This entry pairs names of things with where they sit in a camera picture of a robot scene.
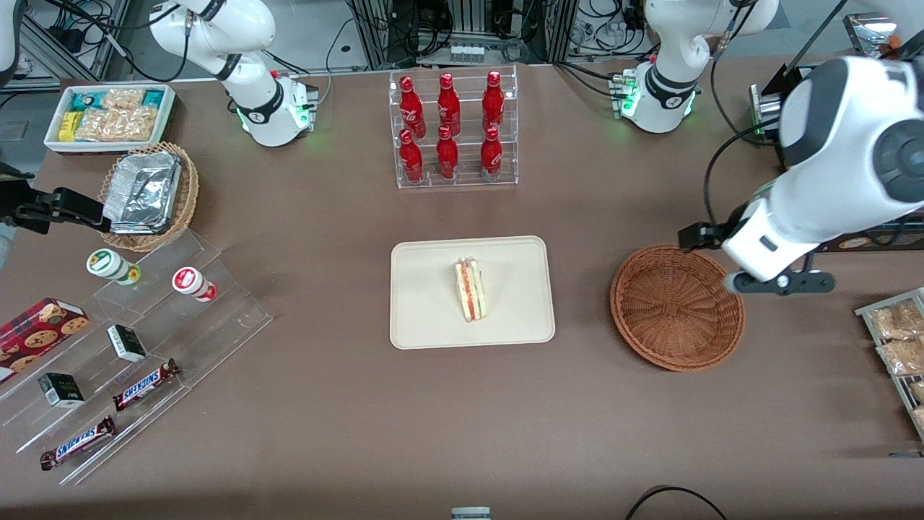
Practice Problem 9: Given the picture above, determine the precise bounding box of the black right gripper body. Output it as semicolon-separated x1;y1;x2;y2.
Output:
0;179;34;233

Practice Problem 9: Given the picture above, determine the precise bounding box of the clear acrylic bottle rack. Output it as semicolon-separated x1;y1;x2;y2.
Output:
388;65;519;190

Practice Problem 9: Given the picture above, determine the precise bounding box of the white snack tray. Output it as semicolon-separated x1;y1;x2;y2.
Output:
43;84;177;155

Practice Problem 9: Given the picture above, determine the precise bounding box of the grey wire rack tray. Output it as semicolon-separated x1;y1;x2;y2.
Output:
855;287;924;443

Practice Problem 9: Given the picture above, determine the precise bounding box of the aluminium equipment rack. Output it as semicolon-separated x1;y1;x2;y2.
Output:
346;0;580;70

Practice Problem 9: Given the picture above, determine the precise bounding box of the clear acrylic stepped shelf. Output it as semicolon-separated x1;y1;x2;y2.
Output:
0;230;274;486

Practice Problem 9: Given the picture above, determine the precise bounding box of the black food warmer cabinet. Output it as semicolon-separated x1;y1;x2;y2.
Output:
749;11;924;254

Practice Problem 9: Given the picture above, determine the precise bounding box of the silver foil container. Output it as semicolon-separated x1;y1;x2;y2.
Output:
103;150;183;235

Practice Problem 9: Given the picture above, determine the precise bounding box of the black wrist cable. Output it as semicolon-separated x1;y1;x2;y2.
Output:
703;121;767;229

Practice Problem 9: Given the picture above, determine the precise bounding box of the red cola bottle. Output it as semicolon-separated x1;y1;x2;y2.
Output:
398;129;424;183
398;76;427;139
437;73;461;137
435;126;459;181
479;127;503;182
481;71;505;134

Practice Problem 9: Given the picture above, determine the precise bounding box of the black looped cable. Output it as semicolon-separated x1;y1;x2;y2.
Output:
624;486;730;520

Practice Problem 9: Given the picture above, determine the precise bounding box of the red lid cup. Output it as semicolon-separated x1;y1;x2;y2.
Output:
172;266;218;303

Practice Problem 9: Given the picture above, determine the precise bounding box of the brown wicker basket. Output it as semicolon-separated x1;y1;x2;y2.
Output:
610;244;746;373

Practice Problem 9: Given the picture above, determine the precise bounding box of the triangular sandwich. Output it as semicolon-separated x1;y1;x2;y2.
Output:
455;256;489;323

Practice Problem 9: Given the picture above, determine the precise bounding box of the clear rice cracker bag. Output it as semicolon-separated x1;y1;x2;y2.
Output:
115;105;158;142
74;108;120;142
100;87;145;111

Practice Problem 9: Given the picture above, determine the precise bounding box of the red cookie box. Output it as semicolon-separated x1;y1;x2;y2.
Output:
0;298;90;385

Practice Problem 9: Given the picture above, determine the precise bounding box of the beige plastic tray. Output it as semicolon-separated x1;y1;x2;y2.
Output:
390;235;556;350

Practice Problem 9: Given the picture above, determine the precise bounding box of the Snickers chocolate bar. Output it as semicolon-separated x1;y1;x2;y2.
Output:
113;358;181;412
40;416;117;472

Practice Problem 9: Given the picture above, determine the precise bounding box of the small black box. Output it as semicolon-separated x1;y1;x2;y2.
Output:
107;324;147;363
38;373;85;409

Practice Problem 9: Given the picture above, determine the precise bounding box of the light wicker basket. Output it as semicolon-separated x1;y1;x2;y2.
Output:
97;142;200;253

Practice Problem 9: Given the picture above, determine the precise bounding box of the green lid cup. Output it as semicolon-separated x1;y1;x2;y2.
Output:
87;248;141;286

